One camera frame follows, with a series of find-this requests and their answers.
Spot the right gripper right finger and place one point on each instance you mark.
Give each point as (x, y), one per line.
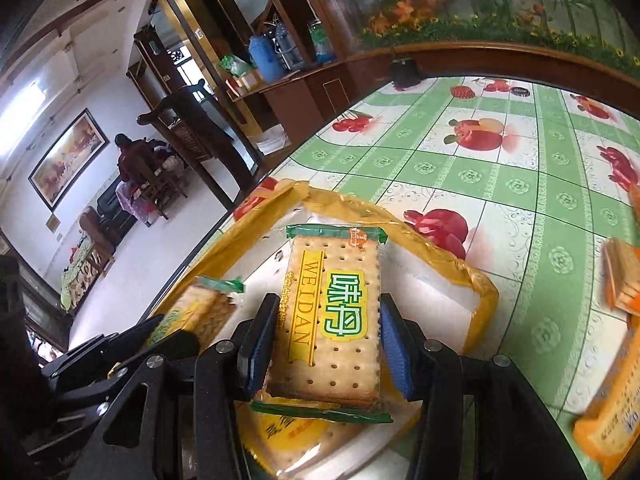
(488, 404)

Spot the blue thermos jug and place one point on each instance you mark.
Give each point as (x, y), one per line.
(265, 59)

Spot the ceiling light panel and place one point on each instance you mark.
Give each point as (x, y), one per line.
(20, 115)

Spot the framed painting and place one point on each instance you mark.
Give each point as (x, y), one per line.
(67, 158)

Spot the orange cheese snack bag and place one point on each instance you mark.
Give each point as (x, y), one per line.
(610, 427)

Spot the green bag on cabinet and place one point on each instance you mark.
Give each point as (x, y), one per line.
(235, 66)

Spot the small black cup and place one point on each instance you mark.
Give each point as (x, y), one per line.
(405, 73)

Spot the dark wooden chair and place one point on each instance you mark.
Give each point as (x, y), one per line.
(215, 140)

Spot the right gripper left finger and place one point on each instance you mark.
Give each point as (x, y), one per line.
(220, 384)

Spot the black sofa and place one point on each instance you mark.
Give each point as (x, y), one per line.
(114, 222)

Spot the floral glass partition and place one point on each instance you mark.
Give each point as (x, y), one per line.
(592, 29)

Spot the green fruit pattern tablecloth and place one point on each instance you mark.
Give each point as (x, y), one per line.
(538, 174)

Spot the wooden side cabinet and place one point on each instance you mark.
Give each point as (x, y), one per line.
(307, 101)

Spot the Weidan green cracker pack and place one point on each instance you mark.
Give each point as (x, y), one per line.
(326, 358)

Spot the white foam tray yellow tape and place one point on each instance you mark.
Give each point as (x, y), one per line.
(450, 300)

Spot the long orange wafer pack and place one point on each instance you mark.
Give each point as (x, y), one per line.
(622, 276)

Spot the seated person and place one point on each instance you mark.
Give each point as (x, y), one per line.
(151, 175)

